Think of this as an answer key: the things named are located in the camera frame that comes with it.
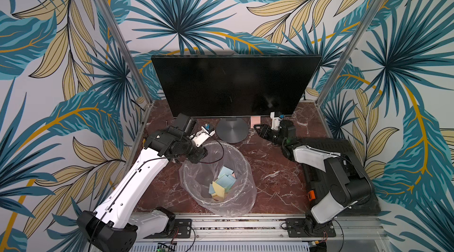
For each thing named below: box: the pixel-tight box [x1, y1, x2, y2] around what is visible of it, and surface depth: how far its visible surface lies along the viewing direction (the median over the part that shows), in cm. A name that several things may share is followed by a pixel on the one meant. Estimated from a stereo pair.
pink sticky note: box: [250, 115, 261, 129], surface depth 93 cm
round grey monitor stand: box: [215, 117, 249, 144], surface depth 107 cm
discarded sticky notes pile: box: [208, 165, 237, 202], surface depth 79 cm
